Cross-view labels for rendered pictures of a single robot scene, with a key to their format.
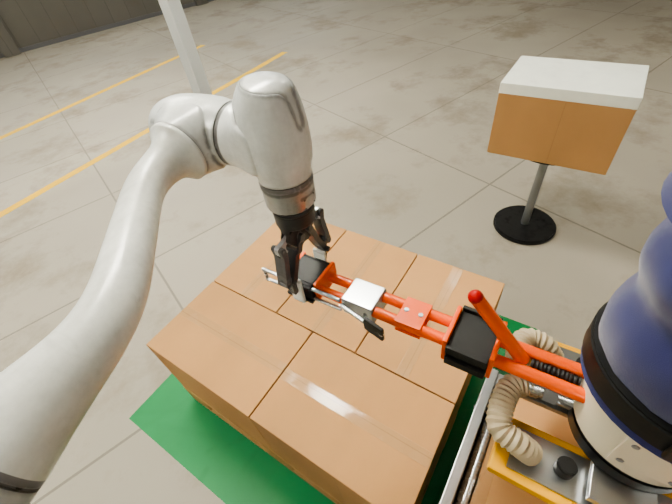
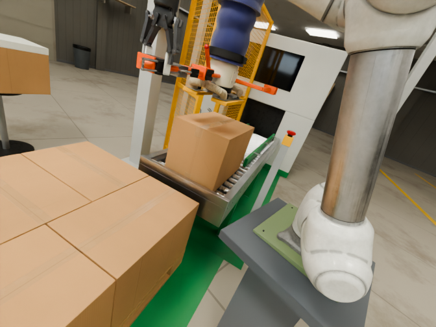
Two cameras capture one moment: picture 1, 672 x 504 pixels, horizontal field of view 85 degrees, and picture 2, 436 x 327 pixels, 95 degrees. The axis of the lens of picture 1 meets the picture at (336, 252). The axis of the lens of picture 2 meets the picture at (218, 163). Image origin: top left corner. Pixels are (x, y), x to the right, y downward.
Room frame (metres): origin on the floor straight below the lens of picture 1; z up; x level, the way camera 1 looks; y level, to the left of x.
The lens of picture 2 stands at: (0.51, 0.88, 1.28)
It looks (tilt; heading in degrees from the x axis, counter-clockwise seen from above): 24 degrees down; 249
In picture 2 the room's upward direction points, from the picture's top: 18 degrees clockwise
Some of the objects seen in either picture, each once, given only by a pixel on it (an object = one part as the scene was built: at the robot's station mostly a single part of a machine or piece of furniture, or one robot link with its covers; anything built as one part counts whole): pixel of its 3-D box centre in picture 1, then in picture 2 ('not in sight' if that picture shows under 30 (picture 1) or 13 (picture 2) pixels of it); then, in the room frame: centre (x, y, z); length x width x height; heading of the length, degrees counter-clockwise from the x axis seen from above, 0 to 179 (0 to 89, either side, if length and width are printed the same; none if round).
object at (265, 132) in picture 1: (267, 129); not in sight; (0.53, 0.07, 1.58); 0.13 x 0.11 x 0.16; 57
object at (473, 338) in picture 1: (473, 340); (202, 72); (0.32, -0.21, 1.25); 0.10 x 0.08 x 0.06; 142
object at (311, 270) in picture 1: (311, 275); (153, 63); (0.54, 0.06, 1.24); 0.08 x 0.07 x 0.05; 52
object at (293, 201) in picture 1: (288, 189); not in sight; (0.53, 0.06, 1.47); 0.09 x 0.09 x 0.06
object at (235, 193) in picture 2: not in sight; (261, 163); (-0.71, -0.96, 0.50); 2.31 x 0.05 x 0.19; 51
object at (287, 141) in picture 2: not in sight; (264, 189); (-0.47, -0.39, 0.50); 0.07 x 0.07 x 1.00; 51
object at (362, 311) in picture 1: (364, 300); (176, 69); (0.45, -0.04, 1.24); 0.07 x 0.07 x 0.04; 52
